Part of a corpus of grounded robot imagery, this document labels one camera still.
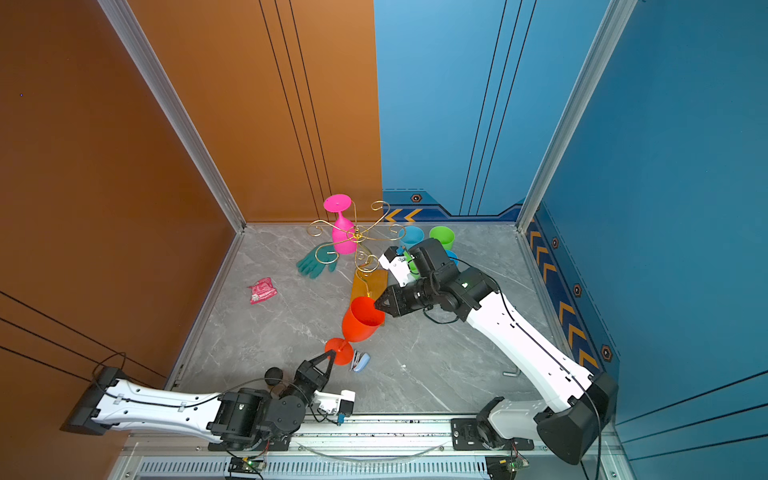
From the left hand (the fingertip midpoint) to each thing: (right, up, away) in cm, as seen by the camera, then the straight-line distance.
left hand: (327, 346), depth 70 cm
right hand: (+12, +10, -3) cm, 16 cm away
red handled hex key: (+49, -12, +13) cm, 52 cm away
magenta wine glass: (+1, +28, +13) cm, 31 cm away
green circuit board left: (-20, -29, +1) cm, 35 cm away
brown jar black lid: (-14, -9, +4) cm, 17 cm away
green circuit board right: (+42, -29, 0) cm, 51 cm away
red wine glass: (+9, +8, -10) cm, 16 cm away
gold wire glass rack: (+8, +20, +13) cm, 25 cm away
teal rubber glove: (-13, +20, +39) cm, 45 cm away
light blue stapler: (+6, -8, +13) cm, 16 cm away
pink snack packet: (-28, +9, +29) cm, 42 cm away
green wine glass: (+33, +28, +28) cm, 51 cm away
